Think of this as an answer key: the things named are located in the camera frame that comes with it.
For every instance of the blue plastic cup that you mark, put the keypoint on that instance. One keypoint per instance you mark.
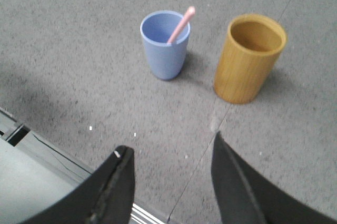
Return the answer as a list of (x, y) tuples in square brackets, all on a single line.
[(165, 60)]

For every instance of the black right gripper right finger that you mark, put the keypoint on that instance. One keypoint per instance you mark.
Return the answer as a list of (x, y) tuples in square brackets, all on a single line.
[(245, 196)]

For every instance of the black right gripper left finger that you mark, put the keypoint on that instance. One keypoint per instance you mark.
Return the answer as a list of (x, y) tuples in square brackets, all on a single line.
[(106, 196)]

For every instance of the bamboo cylindrical holder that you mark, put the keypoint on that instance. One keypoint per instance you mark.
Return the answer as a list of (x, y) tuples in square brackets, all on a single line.
[(252, 46)]

